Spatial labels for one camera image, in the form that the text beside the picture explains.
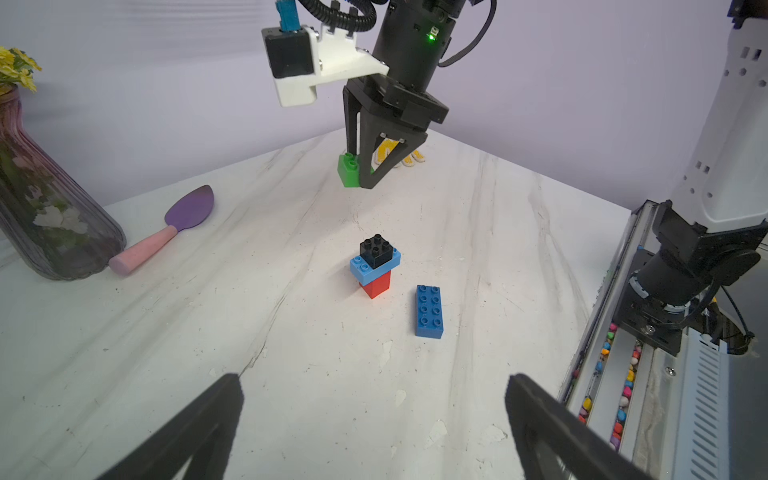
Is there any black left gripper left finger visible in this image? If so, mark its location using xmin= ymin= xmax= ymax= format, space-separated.
xmin=100 ymin=373 xmax=244 ymax=479

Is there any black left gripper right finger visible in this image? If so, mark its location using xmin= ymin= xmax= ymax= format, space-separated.
xmin=505 ymin=374 xmax=649 ymax=480

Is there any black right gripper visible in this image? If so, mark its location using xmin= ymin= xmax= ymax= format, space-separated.
xmin=343 ymin=0 xmax=463 ymax=191

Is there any green square lego brick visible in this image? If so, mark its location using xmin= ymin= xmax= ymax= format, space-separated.
xmin=337 ymin=153 xmax=360 ymax=188

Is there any black square lego brick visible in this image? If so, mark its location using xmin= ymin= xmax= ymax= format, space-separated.
xmin=359 ymin=234 xmax=394 ymax=269

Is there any light blue long lego brick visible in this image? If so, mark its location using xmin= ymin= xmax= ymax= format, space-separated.
xmin=349 ymin=248 xmax=401 ymax=286

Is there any red square lego brick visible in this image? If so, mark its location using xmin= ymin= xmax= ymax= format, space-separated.
xmin=361 ymin=271 xmax=391 ymax=299

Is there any dark blue long lego brick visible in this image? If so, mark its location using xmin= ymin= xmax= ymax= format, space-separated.
xmin=415 ymin=285 xmax=444 ymax=339

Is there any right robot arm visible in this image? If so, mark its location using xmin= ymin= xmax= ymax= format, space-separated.
xmin=343 ymin=1 xmax=767 ymax=355

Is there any yellow rubber glove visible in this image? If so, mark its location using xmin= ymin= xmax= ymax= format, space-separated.
xmin=371 ymin=139 xmax=427 ymax=170

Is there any purple pink toy spatula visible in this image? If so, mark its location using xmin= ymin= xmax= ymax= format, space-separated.
xmin=108 ymin=185 xmax=215 ymax=276

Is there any purple ribbed glass vase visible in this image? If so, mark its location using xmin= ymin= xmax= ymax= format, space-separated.
xmin=1 ymin=87 xmax=126 ymax=281

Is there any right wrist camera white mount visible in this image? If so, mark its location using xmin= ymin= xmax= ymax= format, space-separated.
xmin=261 ymin=24 xmax=389 ymax=108

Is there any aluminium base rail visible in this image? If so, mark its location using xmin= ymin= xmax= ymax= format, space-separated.
xmin=560 ymin=201 xmax=767 ymax=479

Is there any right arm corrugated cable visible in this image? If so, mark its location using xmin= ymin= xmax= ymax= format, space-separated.
xmin=296 ymin=0 xmax=379 ymax=34

